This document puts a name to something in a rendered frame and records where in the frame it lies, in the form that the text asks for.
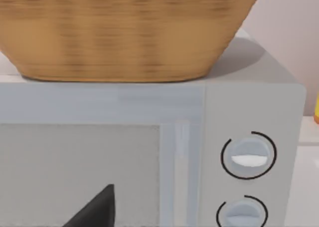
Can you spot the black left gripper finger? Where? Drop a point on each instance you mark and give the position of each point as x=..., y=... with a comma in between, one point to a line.
x=99, y=209

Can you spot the pale microwave door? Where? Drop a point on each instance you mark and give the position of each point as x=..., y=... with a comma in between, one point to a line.
x=99, y=149

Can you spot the pale round microwave knob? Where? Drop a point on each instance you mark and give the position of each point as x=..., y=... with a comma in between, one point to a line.
x=248, y=155
x=241, y=212

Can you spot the woven wicker basket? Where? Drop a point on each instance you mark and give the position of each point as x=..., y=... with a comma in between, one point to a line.
x=119, y=32

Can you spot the pale microwave oven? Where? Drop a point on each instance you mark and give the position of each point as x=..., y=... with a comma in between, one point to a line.
x=254, y=107

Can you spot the yellow and orange object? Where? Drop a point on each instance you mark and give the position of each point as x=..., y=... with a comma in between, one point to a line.
x=317, y=109

